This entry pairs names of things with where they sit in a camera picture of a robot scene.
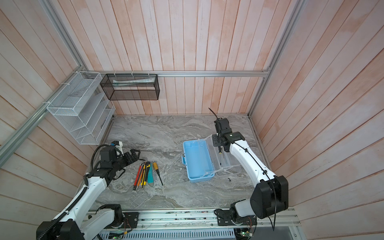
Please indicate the teal flat tool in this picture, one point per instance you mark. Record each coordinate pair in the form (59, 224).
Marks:
(150, 180)

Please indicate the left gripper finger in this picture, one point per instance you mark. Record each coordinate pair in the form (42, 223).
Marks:
(134, 153)
(130, 160)

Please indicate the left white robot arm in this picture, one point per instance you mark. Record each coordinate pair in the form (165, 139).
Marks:
(69, 224)

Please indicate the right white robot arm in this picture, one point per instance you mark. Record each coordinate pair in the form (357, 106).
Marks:
(271, 192)

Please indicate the light blue plastic tool box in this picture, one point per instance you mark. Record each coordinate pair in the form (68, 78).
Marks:
(203, 161)

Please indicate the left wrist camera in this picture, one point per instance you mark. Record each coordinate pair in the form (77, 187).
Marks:
(118, 145)

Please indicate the black yellow handled screwdriver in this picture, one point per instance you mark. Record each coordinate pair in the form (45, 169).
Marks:
(220, 155)

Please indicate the yellow black utility knife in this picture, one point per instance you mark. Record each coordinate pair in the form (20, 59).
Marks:
(145, 174)

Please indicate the white wire mesh shelf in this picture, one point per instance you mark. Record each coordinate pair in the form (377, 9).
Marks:
(83, 112)

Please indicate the black wire mesh basket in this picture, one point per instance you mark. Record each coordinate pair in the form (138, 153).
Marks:
(131, 87)

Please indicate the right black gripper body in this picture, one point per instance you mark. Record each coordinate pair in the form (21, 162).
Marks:
(215, 139)

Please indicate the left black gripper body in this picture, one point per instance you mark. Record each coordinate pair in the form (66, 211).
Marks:
(117, 163)

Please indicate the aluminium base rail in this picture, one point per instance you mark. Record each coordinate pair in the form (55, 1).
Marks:
(173, 219)

